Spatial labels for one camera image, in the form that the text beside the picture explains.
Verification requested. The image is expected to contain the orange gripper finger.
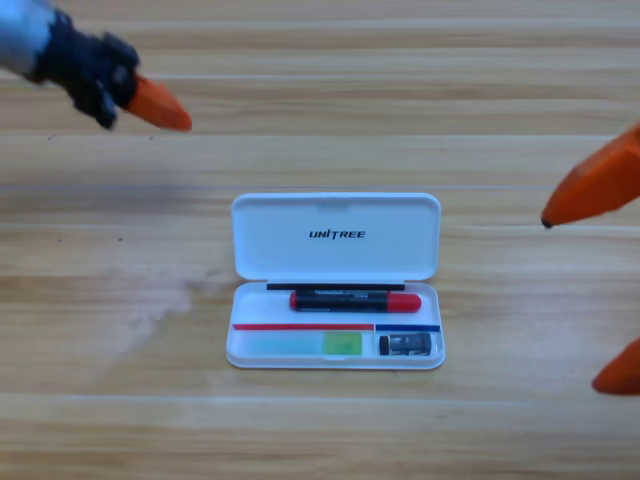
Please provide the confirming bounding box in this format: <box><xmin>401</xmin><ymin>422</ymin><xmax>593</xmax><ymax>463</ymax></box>
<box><xmin>592</xmin><ymin>338</ymin><xmax>640</xmax><ymax>396</ymax></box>
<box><xmin>540</xmin><ymin>122</ymin><xmax>640</xmax><ymax>230</ymax></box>

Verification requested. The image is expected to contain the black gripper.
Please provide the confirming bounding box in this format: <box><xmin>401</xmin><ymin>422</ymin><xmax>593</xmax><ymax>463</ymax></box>
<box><xmin>37</xmin><ymin>14</ymin><xmax>194</xmax><ymax>133</ymax></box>

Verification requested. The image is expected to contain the white Unitree pencil case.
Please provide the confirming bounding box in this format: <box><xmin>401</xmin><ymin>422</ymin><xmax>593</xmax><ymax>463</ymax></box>
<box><xmin>225</xmin><ymin>192</ymin><xmax>446</xmax><ymax>371</ymax></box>

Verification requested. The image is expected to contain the black marker with red cap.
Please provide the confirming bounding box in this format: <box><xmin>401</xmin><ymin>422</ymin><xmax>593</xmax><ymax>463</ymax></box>
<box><xmin>288</xmin><ymin>288</ymin><xmax>423</xmax><ymax>314</ymax></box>

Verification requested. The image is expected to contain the green and white glue stick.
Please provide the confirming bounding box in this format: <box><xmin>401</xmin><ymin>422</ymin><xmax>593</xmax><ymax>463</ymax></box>
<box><xmin>239</xmin><ymin>330</ymin><xmax>364</xmax><ymax>357</ymax></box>

